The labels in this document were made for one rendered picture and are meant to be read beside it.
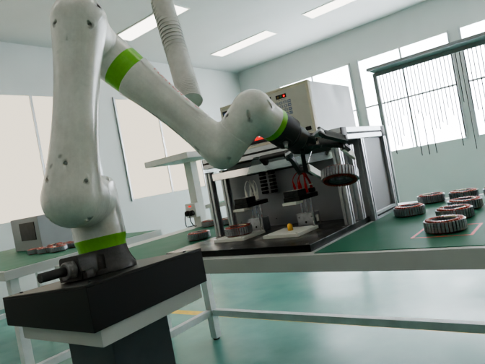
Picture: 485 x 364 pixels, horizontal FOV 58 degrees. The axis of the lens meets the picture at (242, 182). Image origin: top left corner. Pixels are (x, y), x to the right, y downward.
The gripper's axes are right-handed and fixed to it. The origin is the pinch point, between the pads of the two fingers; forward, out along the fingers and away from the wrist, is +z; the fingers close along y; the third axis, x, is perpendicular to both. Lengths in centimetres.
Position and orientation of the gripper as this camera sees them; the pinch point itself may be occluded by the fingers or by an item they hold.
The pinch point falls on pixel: (334, 164)
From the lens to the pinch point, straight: 135.2
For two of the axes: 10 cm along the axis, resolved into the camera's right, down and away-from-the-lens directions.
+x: -0.8, -7.8, 6.2
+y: 6.7, -5.0, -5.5
